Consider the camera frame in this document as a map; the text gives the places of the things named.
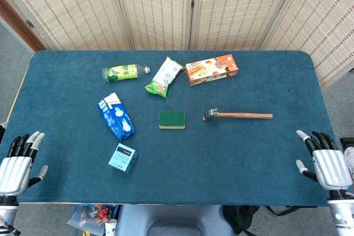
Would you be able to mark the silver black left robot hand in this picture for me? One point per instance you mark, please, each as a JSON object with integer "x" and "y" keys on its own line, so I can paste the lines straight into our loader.
{"x": 15, "y": 172}

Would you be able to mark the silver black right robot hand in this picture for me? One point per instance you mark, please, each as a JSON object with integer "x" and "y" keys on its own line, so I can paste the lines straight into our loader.
{"x": 332, "y": 168}

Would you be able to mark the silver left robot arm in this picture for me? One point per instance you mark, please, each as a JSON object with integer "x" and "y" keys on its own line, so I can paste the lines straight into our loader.
{"x": 7, "y": 211}

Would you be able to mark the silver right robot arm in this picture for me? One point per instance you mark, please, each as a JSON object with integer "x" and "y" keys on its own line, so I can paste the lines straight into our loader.
{"x": 343, "y": 216}

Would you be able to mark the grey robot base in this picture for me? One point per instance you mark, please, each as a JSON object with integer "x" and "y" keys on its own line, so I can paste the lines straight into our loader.
{"x": 171, "y": 219}

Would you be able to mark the green yellow sponge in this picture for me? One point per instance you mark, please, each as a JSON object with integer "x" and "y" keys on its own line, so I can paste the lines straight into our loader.
{"x": 172, "y": 119}

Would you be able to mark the clear plastic bag of parts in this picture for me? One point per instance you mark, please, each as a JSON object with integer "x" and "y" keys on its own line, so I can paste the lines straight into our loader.
{"x": 85, "y": 216}

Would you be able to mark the light blue speaker box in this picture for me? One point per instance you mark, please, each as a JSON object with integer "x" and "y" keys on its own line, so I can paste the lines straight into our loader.
{"x": 122, "y": 158}

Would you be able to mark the white paper cup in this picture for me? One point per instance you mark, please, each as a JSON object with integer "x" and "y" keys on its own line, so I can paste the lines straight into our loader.
{"x": 110, "y": 227}

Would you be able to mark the blue table cloth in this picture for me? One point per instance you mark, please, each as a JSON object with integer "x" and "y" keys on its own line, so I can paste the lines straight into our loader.
{"x": 221, "y": 158}

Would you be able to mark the dark blue white carton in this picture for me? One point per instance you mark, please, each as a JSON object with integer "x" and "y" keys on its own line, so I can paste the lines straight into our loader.
{"x": 116, "y": 117}

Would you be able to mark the green label plastic bottle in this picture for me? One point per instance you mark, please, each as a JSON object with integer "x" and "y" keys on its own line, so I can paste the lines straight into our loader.
{"x": 121, "y": 73}

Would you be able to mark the brown wooden door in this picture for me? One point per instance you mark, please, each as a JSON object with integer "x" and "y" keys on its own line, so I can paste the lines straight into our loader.
{"x": 19, "y": 26}

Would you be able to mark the orange snack box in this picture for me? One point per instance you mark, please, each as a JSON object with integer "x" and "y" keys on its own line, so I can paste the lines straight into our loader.
{"x": 210, "y": 70}

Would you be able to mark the woven folding screen panel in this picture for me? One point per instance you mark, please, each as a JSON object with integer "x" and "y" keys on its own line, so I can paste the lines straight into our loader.
{"x": 318, "y": 12}
{"x": 157, "y": 6}
{"x": 69, "y": 6}
{"x": 238, "y": 6}

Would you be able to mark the green white snack bag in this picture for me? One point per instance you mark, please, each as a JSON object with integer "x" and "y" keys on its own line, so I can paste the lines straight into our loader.
{"x": 164, "y": 77}

